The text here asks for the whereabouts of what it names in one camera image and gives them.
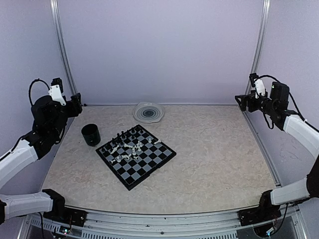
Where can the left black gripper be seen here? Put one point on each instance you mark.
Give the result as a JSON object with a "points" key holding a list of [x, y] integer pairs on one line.
{"points": [[75, 105]]}

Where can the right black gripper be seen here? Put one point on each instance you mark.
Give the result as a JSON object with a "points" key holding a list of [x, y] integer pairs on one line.
{"points": [[245, 97]]}

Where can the aluminium frame post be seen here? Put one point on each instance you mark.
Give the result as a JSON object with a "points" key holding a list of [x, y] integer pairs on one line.
{"points": [[61, 45], [261, 36]]}

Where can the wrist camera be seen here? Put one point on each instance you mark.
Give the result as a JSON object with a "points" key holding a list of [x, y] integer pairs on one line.
{"points": [[258, 84], [56, 91]]}

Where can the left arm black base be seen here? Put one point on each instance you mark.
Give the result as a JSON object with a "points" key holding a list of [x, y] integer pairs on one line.
{"points": [[63, 214]]}

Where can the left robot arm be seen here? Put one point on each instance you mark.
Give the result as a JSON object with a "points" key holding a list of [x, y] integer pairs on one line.
{"points": [[50, 120]]}

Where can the right aluminium frame post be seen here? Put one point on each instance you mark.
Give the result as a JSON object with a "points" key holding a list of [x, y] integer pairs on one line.
{"points": [[261, 36]]}

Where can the black plastic cup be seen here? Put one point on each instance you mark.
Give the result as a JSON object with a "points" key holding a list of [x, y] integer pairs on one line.
{"points": [[91, 134]]}

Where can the black white chess board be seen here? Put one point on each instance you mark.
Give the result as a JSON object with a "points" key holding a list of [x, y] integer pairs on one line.
{"points": [[134, 165]]}

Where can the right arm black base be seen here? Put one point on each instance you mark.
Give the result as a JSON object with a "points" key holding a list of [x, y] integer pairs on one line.
{"points": [[268, 208]]}

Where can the left aluminium frame post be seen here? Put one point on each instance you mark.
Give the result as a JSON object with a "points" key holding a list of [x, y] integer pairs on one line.
{"points": [[61, 45]]}

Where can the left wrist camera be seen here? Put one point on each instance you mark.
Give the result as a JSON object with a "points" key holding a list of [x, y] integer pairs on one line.
{"points": [[56, 91]]}

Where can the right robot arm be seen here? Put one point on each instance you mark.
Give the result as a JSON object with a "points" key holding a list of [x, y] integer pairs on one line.
{"points": [[275, 106]]}

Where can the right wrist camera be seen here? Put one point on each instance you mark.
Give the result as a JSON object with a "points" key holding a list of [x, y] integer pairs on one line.
{"points": [[258, 84]]}

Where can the front aluminium rail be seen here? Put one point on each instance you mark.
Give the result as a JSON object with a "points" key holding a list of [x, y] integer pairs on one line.
{"points": [[110, 225]]}

